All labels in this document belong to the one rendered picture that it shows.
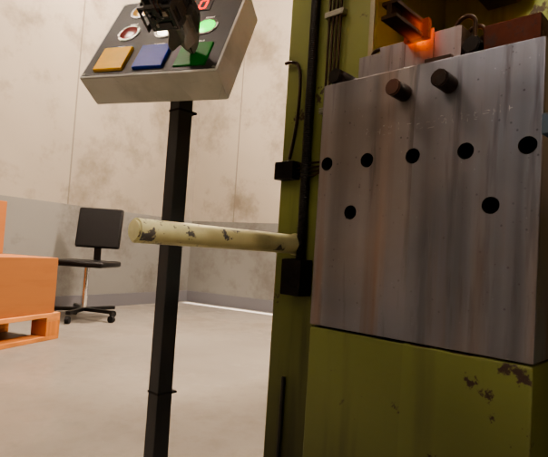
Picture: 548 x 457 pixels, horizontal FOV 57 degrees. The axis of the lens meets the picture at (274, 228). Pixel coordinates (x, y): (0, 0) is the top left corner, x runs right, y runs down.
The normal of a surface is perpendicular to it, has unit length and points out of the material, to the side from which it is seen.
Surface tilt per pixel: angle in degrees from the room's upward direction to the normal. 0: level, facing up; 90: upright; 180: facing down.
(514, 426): 90
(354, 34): 90
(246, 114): 90
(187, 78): 150
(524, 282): 90
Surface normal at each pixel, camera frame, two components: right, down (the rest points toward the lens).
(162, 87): -0.21, 0.83
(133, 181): 0.86, 0.03
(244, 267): -0.51, -0.07
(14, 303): 0.95, 0.04
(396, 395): -0.68, -0.08
